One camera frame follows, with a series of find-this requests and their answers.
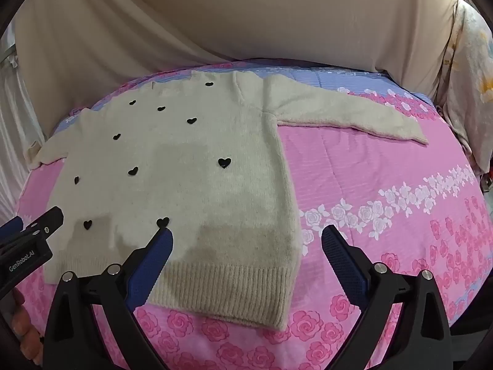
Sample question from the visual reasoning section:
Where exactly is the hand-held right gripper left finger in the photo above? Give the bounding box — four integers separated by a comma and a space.
45, 227, 174, 370

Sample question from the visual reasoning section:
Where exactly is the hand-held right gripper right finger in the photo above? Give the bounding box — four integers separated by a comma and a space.
321, 224, 453, 370

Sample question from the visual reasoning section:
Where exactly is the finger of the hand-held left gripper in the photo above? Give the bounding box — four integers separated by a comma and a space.
0, 216, 39, 253
23, 206, 65, 241

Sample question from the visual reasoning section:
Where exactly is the cream sweater with black hearts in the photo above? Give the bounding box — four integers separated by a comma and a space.
29, 70, 429, 332

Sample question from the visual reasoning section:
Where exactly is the person's left hand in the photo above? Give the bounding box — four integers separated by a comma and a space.
10, 288, 44, 359

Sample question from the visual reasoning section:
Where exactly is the pink floral bed sheet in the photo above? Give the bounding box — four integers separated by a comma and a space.
17, 59, 490, 370

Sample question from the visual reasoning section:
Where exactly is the white satin curtain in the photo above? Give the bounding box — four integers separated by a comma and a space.
0, 27, 51, 216

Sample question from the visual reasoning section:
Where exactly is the cream floral quilt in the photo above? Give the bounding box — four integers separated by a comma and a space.
433, 0, 493, 174

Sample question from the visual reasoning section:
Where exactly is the beige cloth cover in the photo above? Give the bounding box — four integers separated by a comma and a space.
11, 0, 463, 155

